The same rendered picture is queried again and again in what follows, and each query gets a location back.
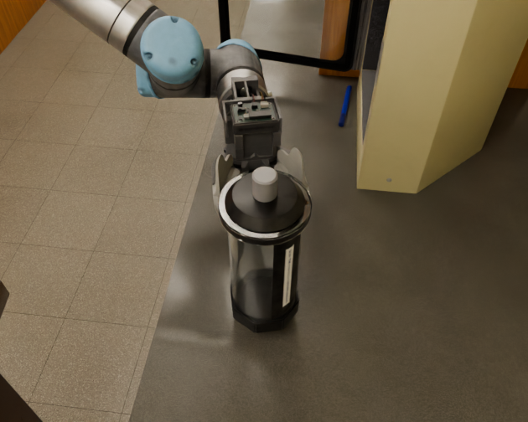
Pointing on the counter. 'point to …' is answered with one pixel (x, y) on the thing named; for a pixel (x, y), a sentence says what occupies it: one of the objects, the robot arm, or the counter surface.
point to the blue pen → (344, 105)
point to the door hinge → (362, 36)
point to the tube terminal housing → (437, 87)
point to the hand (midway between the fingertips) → (264, 211)
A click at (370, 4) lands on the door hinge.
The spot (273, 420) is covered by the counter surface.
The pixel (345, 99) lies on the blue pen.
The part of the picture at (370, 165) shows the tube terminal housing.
